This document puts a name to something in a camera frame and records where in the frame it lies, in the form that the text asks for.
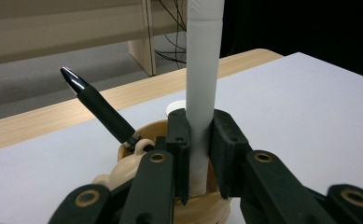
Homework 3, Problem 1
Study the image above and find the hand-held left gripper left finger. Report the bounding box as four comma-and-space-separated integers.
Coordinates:
164, 107, 191, 206

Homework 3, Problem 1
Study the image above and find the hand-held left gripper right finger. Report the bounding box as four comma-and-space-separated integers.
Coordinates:
209, 108, 253, 201

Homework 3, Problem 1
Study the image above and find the wooden pen holder with figurine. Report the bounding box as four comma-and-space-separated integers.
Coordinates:
91, 119, 233, 224

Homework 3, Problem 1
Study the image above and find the long thin white pen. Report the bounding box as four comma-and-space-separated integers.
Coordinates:
185, 0, 226, 198

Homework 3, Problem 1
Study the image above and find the black pen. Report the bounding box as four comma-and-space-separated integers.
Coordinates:
60, 65, 144, 152

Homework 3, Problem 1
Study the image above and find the light wooden table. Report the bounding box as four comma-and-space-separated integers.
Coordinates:
0, 48, 285, 155

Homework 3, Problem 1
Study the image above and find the black curtain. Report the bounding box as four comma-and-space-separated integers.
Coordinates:
219, 0, 363, 82

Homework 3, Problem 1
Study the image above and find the beige wooden shelf unit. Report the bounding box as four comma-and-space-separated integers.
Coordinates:
0, 0, 188, 119

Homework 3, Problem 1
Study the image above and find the bundle of black cables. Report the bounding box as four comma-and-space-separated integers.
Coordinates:
152, 0, 189, 70

